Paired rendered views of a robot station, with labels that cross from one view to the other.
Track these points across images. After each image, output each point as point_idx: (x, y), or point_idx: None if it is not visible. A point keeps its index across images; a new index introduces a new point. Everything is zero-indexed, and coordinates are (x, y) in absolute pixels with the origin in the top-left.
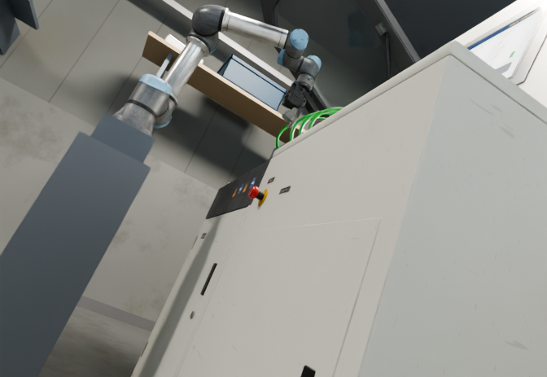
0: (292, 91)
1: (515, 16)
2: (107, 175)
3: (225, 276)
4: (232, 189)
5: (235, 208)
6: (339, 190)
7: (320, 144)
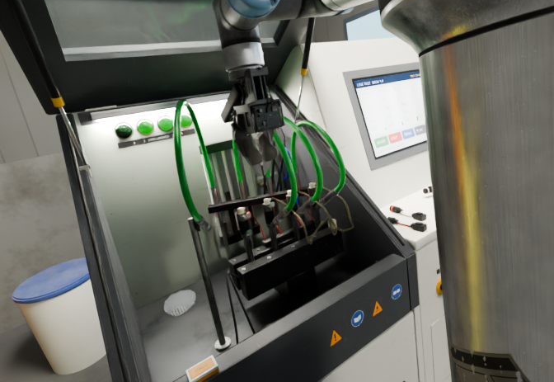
0: (279, 102)
1: (407, 66)
2: None
3: (439, 357)
4: (303, 346)
5: (376, 337)
6: None
7: None
